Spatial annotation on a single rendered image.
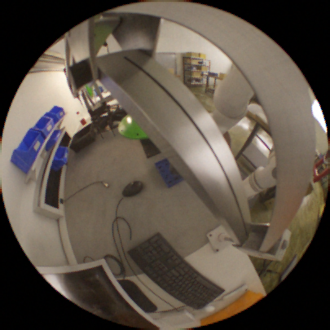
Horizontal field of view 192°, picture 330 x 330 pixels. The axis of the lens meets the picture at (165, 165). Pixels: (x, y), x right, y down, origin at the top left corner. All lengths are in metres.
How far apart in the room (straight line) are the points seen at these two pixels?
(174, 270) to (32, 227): 0.78
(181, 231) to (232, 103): 0.40
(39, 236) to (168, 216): 0.79
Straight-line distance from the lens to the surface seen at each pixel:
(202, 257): 0.44
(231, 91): 0.20
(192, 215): 0.40
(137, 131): 0.41
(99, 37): 0.16
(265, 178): 0.40
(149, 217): 0.40
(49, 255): 0.83
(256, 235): 0.27
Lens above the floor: 1.30
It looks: 57 degrees down
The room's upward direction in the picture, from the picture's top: 9 degrees counter-clockwise
